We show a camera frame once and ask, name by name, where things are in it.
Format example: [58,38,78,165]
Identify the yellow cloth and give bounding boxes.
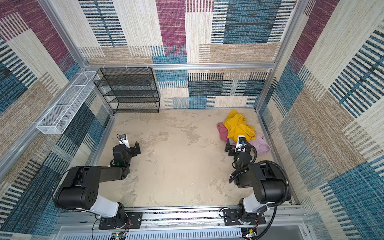
[223,110,257,143]

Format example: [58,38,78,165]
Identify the light pink cloth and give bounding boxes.
[250,133,271,156]

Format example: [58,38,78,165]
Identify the magenta cloth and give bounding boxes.
[217,123,228,143]

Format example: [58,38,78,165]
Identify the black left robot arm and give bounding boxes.
[53,142,141,229]

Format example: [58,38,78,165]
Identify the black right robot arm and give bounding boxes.
[223,136,292,225]

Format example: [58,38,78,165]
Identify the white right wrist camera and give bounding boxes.
[235,135,248,153]

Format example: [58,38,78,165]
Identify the black wire shelf rack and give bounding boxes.
[93,67,161,114]

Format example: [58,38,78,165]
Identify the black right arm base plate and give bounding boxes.
[222,209,266,226]

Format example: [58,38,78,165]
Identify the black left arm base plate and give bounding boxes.
[98,212,143,230]

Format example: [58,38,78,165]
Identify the aluminium front rail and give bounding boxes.
[53,204,308,234]

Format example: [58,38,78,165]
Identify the white mesh wall basket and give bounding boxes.
[37,72,96,135]

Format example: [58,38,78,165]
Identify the white slotted cable duct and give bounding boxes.
[56,228,243,240]

